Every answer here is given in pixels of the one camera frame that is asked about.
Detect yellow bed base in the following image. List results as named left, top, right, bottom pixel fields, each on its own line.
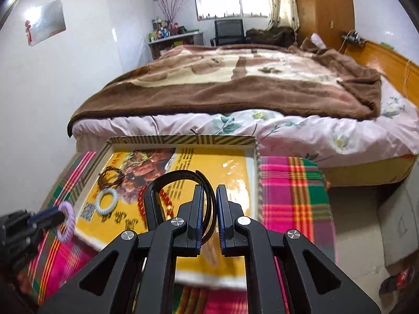
left=321, top=154, right=418, bottom=188

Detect red bead bracelet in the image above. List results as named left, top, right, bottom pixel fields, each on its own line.
left=137, top=185, right=175, bottom=220

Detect group of bottles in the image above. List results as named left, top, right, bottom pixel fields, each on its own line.
left=149, top=18, right=188, bottom=42

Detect black office chair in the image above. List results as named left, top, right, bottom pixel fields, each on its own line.
left=211, top=19, right=249, bottom=47

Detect patterned curtain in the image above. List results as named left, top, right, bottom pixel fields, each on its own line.
left=260, top=0, right=300, bottom=32

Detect dark bottle red label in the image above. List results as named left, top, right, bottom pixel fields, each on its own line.
left=380, top=266, right=414, bottom=298

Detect desk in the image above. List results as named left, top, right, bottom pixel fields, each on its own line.
left=148, top=31, right=203, bottom=60

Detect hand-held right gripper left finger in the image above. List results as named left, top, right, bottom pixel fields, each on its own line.
left=38, top=185, right=206, bottom=314

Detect light blue spiral hair tie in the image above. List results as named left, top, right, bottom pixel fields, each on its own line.
left=95, top=189, right=119, bottom=216

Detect grey drawer cabinet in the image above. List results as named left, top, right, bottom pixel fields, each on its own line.
left=376, top=177, right=419, bottom=269

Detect wooden headboard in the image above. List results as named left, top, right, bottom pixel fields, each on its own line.
left=344, top=39, right=419, bottom=101

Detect purple spiral hair tie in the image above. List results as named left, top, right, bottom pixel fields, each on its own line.
left=56, top=202, right=77, bottom=243

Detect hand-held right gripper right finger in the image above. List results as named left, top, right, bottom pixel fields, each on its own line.
left=216, top=185, right=382, bottom=314

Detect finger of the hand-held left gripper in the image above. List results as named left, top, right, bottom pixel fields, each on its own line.
left=28, top=219, right=63, bottom=237
left=28, top=207, right=65, bottom=225

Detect silver wall poster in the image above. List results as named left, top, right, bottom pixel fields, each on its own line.
left=24, top=0, right=67, bottom=44

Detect dark braided bracelet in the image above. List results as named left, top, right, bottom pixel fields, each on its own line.
left=98, top=166, right=127, bottom=190

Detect bed with brown blanket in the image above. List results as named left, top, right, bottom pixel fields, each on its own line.
left=72, top=75, right=419, bottom=168

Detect black wristband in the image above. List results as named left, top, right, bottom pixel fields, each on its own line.
left=143, top=170, right=217, bottom=246

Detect wooden wardrobe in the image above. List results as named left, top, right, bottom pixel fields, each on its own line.
left=291, top=0, right=356, bottom=51

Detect dark brown cloth pile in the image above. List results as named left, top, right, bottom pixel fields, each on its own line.
left=245, top=27, right=297, bottom=45

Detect dried branches in vase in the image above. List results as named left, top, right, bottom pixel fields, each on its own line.
left=157, top=0, right=191, bottom=24

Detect window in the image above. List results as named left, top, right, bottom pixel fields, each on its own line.
left=194, top=0, right=271, bottom=21

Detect striped cardboard box yellow inside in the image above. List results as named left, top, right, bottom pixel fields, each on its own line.
left=42, top=134, right=262, bottom=290

